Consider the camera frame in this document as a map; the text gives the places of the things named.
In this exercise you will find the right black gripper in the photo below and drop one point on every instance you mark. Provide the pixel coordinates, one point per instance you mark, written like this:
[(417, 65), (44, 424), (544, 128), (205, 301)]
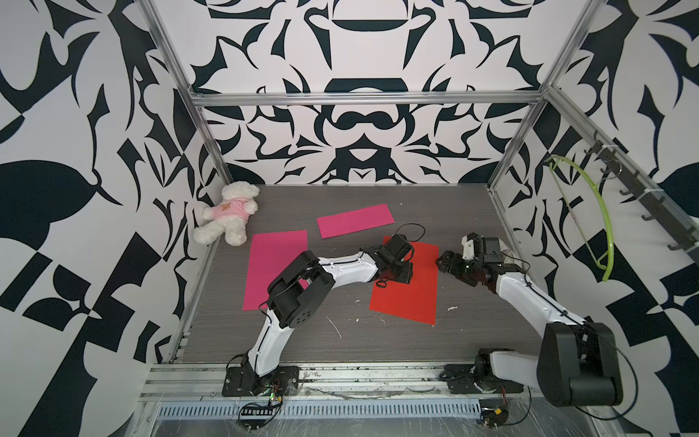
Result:
[(453, 267)]

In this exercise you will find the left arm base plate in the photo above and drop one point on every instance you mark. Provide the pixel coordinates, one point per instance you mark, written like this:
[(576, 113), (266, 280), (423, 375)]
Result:
[(242, 381)]

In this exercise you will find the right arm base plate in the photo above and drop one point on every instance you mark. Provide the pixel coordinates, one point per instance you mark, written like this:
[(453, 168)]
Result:
[(464, 379)]

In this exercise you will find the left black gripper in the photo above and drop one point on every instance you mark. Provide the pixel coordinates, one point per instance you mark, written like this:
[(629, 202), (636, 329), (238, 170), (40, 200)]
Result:
[(407, 271)]

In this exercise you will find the magenta paper sheet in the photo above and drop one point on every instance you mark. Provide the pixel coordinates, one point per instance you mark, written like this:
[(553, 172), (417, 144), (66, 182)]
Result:
[(270, 254), (355, 221)]

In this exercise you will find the white teddy bear pink shirt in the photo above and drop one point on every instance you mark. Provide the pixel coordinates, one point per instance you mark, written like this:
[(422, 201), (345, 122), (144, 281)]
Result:
[(230, 217)]

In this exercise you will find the black connector board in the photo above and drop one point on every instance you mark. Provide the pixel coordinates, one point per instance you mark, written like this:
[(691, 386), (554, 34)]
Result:
[(253, 416), (494, 415)]

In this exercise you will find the right black connector board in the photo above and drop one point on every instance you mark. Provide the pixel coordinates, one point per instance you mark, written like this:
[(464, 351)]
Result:
[(494, 415)]

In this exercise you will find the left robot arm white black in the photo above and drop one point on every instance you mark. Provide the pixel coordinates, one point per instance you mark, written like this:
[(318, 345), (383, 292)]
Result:
[(299, 291)]

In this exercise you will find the black wall hook rack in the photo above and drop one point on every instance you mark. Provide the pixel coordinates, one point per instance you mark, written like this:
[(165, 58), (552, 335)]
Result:
[(657, 202)]

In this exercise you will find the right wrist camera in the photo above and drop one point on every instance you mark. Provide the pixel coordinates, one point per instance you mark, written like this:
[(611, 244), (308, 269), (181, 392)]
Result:
[(470, 247)]

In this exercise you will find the red square paper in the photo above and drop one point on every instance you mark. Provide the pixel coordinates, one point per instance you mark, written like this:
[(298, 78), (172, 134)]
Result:
[(417, 300)]

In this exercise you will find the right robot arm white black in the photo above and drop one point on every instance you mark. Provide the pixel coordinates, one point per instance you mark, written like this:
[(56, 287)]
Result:
[(578, 361)]

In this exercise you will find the left black connector board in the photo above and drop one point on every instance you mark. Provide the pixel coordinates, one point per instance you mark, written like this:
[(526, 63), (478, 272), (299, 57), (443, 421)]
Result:
[(253, 416)]

